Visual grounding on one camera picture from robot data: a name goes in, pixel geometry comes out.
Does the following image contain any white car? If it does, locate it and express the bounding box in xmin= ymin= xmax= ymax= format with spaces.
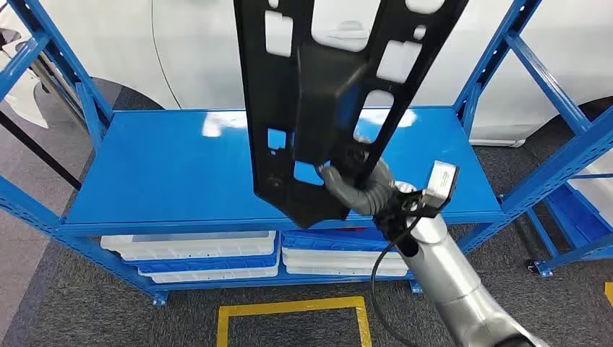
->
xmin=40 ymin=0 xmax=613 ymax=147

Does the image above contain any large blue metal shelf rack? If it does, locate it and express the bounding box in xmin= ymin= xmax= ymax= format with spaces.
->
xmin=0 ymin=0 xmax=613 ymax=307

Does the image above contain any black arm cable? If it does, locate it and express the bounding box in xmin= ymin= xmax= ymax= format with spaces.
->
xmin=370 ymin=213 xmax=425 ymax=347

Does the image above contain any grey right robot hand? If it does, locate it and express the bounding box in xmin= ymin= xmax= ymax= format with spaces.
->
xmin=317 ymin=158 xmax=395 ymax=210

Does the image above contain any blue plastic bin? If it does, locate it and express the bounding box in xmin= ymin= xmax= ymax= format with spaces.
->
xmin=281 ymin=228 xmax=398 ymax=252
xmin=121 ymin=247 xmax=281 ymax=275

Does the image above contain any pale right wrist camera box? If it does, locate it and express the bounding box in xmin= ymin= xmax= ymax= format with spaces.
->
xmin=421 ymin=160 xmax=460 ymax=212

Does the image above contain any black plastic panel part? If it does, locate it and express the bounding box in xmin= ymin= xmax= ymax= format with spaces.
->
xmin=233 ymin=0 xmax=471 ymax=230

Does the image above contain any white plastic bin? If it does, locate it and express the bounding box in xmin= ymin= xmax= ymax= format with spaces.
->
xmin=282 ymin=247 xmax=409 ymax=270
xmin=100 ymin=231 xmax=278 ymax=262
xmin=139 ymin=265 xmax=280 ymax=284
xmin=285 ymin=265 xmax=411 ymax=278

